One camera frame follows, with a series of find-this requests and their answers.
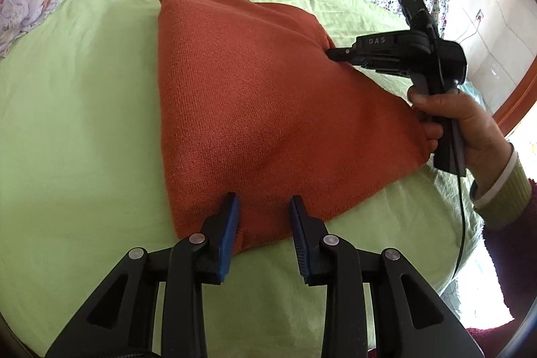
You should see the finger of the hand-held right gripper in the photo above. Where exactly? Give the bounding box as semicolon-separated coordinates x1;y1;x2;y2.
326;46;365;63
350;58;405;76

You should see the brown wooden bed frame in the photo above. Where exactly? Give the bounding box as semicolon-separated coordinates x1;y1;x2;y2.
492;43;537;143

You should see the black cable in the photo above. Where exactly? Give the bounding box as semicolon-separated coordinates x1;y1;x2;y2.
451;169;467;285

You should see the orange knit sweater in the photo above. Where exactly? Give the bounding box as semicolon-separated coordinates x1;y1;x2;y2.
156;0;443;256

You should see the person's right forearm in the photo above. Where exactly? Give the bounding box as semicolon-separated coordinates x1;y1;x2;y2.
470;144;537;323

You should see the light green bed sheet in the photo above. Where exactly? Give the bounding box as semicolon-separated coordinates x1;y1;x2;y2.
0;0;489;356

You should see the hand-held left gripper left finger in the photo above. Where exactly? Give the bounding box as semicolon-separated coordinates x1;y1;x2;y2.
44;192;242;358

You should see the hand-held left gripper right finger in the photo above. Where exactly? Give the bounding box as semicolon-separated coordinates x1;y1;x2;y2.
289;195;483;358

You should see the person's maroon clothing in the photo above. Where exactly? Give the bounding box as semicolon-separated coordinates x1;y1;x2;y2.
463;316;527;358

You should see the person's right hand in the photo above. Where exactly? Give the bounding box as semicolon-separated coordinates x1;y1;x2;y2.
409;87;515;197

